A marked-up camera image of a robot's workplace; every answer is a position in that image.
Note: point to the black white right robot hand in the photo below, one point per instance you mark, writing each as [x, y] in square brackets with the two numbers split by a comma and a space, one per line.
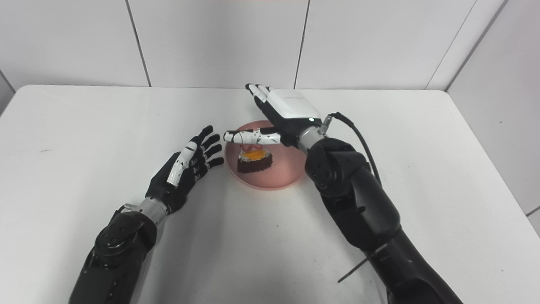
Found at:
[291, 107]

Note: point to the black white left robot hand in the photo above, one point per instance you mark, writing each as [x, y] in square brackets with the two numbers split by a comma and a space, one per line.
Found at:
[173, 185]

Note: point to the pink round plate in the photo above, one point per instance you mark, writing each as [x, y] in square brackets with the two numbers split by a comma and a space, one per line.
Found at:
[282, 171]

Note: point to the chocolate cake slice with fruit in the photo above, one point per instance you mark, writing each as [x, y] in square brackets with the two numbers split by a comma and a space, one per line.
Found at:
[255, 164]

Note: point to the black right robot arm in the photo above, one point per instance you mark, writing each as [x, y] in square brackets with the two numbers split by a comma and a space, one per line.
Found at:
[358, 198]

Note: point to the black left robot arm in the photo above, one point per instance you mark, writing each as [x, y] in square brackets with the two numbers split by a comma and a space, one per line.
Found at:
[118, 249]

